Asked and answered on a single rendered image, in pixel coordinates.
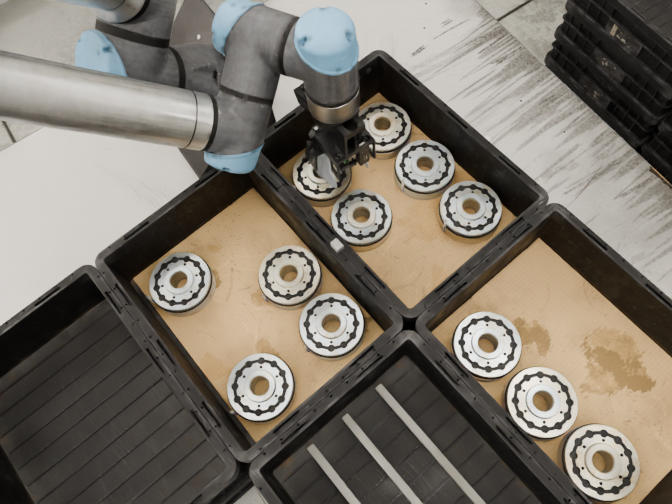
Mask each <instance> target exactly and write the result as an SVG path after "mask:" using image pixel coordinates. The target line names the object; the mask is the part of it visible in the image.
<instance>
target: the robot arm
mask: <svg viewBox="0 0 672 504"><path fill-rule="evenodd" d="M49 1H54V2H60V3H66V4H71V5H77V6H83V7H88V8H89V9H90V10H91V11H92V12H93V13H94V14H95V15H96V16H97V17H96V24H95V29H91V30H88V31H85V32H83V33H82V34H81V36H80V39H78V41H77V45H76V50H75V66H73V65H69V64H64V63H59V62H55V61H50V60H45V59H40V58H36V57H31V56H26V55H22V54H17V53H12V52H7V51H3V50H0V120H1V121H8V122H14V123H21V124H28V125H34V126H41V127H47V128H54V129H60V130H67V131H74V132H80V133H87V134H93V135H100V136H106V137H113V138H120V139H126V140H133V141H139V142H146V143H153V144H159V145H166V146H172V147H179V148H185V149H192V150H200V151H204V159H205V161H206V162H207V163H208V164H209V165H210V166H212V167H214V168H216V169H219V170H222V171H227V172H230V173H236V174H246V173H249V172H251V171H253V170H254V169H255V167H256V164H257V161H258V158H259V155H260V151H261V149H262V148H263V146H264V137H265V133H266V129H267V125H268V121H269V117H270V113H271V109H272V105H273V101H274V98H275V94H276V90H277V87H278V83H279V79H280V75H284V76H287V77H292V78H295V79H298V80H301V81H303V83H302V84H300V86H298V87H297V88H295V89H293V91H294V93H295V96H296V98H297V101H298V103H299V104H300V105H301V106H302V107H303V108H305V109H306V110H307V111H308V112H309V113H310V114H311V116H312V118H313V120H314V122H315V123H316V125H314V126H313V127H312V129H311V131H310V133H309V134H308V135H309V136H310V137H309V138H310V140H308V141H306V143H307V146H306V150H305V156H306V158H307V159H308V161H309V162H310V164H311V165H312V167H313V168H314V169H315V171H316V172H317V174H318V175H319V176H320V177H321V178H322V179H323V178H324V179H325V180H326V181H327V182H328V183H329V184H330V185H331V186H332V187H334V188H337V182H336V180H335V178H334V176H333V173H334V175H335V176H336V177H337V179H338V180H339V181H340V180H341V177H340V170H341V172H343V171H344V170H346V169H347V168H351V167H353V166H355V165H357V162H358V164H359V165H360V166H362V165H363V164H364V165H365V166H366V167H367V168H369V164H368V161H369V160H370V156H369V153H370V154H371V156H372V157H373V158H374V159H375V158H376V140H375V139H374V138H373V137H372V135H371V134H370V133H369V132H368V131H367V129H366V128H365V122H364V121H363V120H362V119H361V118H360V117H359V112H360V83H359V80H360V76H359V61H358V59H359V44H358V41H357V37H356V29H355V25H354V22H353V21H352V19H351V18H350V16H349V15H348V14H347V13H345V12H344V11H343V10H341V9H339V8H336V7H332V6H327V7H325V8H320V7H315V8H313V9H310V10H308V11H307V12H305V13H304V14H303V15H302V16H301V17H298V16H295V15H292V14H289V13H286V12H283V11H280V10H277V9H274V8H271V7H268V6H266V5H265V4H263V3H259V2H257V3H256V2H252V1H248V0H226V1H225V2H224V3H222V5H221V6H220V7H219V8H218V10H217V12H216V14H215V16H214V19H213V23H212V32H213V36H212V42H213V45H214V47H215V48H214V47H213V46H211V45H209V44H204V43H200V42H192V43H188V44H182V45H176V46H171V47H170V46H169V42H170V37H171V32H172V27H173V21H174V16H175V11H176V5H177V0H49ZM219 52H220V53H222V54H223V55H224V56H225V57H226V59H225V62H224V60H223V58H222V56H221V54H220V53H219ZM368 140H369V141H368ZM371 144H373V150H372V149H371V148H370V147H369V145H371ZM333 164H334V165H335V167H336V168H337V171H336V170H335V169H334V167H333ZM332 172H333V173H332Z"/></svg>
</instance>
